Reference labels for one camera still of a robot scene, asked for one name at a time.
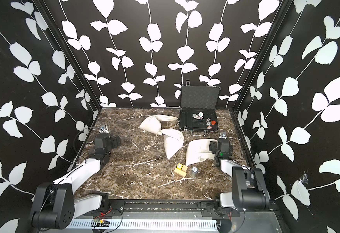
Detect black poker chip case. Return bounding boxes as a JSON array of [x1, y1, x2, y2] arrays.
[[178, 80, 221, 134]]

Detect yellow cube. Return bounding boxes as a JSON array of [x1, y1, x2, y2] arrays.
[[177, 163, 183, 170]]

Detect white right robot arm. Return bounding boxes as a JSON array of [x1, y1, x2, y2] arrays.
[[208, 138, 270, 210]]

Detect long wooden block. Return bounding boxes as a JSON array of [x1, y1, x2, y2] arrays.
[[174, 168, 187, 177]]

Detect white perforated strip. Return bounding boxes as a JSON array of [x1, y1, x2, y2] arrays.
[[67, 219, 217, 231]]

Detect cream cloth bag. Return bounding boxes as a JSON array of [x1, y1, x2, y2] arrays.
[[161, 129, 185, 160], [139, 115, 179, 136], [185, 139, 218, 166]]

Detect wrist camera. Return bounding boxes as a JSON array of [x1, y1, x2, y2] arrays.
[[99, 125, 110, 134], [219, 132, 227, 139]]

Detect black mounting rail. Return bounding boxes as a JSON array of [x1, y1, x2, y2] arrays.
[[84, 198, 279, 219]]

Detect small wooden block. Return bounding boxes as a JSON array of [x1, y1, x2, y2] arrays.
[[182, 165, 188, 172]]

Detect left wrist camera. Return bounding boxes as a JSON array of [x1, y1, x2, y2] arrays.
[[99, 125, 110, 134]]

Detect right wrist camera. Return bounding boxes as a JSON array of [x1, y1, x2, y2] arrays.
[[219, 132, 227, 139]]

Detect metal tape roll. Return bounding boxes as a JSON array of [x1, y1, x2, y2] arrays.
[[190, 167, 199, 177]]

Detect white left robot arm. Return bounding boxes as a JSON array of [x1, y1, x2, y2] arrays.
[[30, 131, 121, 232]]

